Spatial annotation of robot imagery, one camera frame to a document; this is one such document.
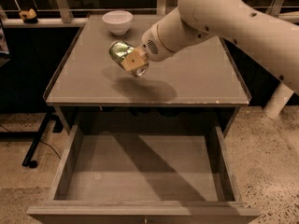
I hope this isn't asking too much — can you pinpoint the green soda can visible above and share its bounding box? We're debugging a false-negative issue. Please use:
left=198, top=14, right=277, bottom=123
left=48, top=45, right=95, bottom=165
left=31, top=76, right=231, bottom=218
left=109, top=41, right=149, bottom=77

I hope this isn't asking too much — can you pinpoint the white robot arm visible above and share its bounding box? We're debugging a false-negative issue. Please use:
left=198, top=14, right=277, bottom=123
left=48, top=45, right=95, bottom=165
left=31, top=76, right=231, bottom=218
left=121, top=0, right=299, bottom=119

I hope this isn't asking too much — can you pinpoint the grey drawer cabinet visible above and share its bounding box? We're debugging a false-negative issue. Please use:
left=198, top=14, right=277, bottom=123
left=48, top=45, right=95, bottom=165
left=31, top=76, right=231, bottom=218
left=42, top=13, right=252, bottom=135

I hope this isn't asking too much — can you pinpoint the open grey top drawer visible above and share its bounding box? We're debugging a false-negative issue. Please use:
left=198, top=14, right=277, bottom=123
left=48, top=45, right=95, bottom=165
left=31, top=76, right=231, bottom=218
left=27, top=111, right=260, bottom=224

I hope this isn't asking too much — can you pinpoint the white ceramic bowl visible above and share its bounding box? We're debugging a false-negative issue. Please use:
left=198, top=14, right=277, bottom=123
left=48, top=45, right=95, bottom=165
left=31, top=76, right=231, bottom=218
left=102, top=10, right=133, bottom=35

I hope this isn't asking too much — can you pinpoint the small yellow black toy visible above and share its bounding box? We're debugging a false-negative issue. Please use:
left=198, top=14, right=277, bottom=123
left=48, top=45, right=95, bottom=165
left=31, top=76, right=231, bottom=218
left=19, top=8, right=38, bottom=23

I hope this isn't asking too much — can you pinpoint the black metal stand leg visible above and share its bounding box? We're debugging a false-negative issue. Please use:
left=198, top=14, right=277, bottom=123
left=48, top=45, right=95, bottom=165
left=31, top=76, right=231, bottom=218
left=0, top=108, right=63, bottom=169

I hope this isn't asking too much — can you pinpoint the white window rail frame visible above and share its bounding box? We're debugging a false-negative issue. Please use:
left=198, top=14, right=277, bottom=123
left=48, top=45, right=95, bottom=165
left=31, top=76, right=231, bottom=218
left=0, top=0, right=299, bottom=29

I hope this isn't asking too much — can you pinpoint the black floor cable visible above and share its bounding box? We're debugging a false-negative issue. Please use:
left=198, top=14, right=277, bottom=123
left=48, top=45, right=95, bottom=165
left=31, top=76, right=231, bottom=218
left=0, top=124, right=62, bottom=161

